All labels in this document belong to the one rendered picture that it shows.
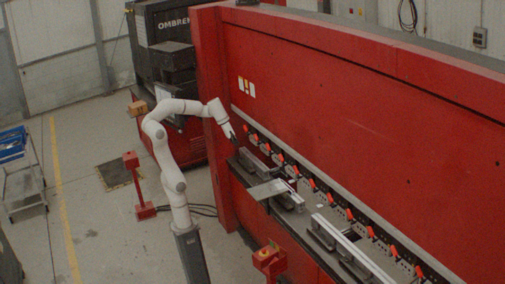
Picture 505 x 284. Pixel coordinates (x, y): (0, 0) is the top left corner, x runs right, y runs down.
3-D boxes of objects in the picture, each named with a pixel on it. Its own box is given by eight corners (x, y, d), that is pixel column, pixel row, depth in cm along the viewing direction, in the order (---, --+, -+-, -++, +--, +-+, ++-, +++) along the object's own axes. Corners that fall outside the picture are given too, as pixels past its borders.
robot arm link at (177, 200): (175, 210, 257) (167, 179, 246) (163, 198, 271) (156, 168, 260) (190, 203, 263) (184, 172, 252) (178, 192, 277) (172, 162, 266)
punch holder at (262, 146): (260, 149, 326) (258, 131, 318) (269, 146, 329) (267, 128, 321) (268, 156, 313) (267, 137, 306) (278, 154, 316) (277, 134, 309)
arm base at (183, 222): (176, 236, 261) (170, 214, 253) (167, 222, 276) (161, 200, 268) (201, 227, 269) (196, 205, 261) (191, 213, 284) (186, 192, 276)
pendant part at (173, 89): (158, 116, 392) (153, 82, 377) (168, 112, 399) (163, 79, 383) (180, 128, 360) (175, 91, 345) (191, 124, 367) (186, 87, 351)
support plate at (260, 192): (246, 190, 308) (246, 189, 308) (277, 180, 317) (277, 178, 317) (256, 202, 293) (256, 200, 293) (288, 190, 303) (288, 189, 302)
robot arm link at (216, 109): (212, 121, 262) (221, 120, 255) (203, 104, 259) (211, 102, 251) (221, 115, 267) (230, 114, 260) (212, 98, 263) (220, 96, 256)
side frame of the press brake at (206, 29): (218, 221, 436) (187, 7, 334) (287, 198, 466) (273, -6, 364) (227, 234, 416) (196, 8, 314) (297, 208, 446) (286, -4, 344)
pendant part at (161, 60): (159, 126, 406) (146, 47, 368) (179, 118, 419) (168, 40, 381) (184, 141, 369) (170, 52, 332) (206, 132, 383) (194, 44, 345)
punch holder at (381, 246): (371, 245, 210) (374, 222, 203) (382, 239, 213) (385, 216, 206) (387, 259, 198) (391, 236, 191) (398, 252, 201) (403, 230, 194)
